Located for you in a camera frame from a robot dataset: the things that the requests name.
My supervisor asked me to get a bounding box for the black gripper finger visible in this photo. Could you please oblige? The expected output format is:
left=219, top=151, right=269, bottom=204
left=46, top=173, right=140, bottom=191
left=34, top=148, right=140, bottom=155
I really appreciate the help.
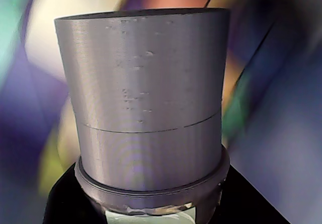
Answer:
left=195, top=165, right=300, bottom=224
left=44, top=168, right=108, bottom=224

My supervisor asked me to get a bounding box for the gray salt shaker cylinder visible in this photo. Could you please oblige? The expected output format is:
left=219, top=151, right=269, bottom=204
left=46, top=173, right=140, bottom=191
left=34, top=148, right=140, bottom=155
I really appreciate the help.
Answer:
left=54, top=7, right=231, bottom=224

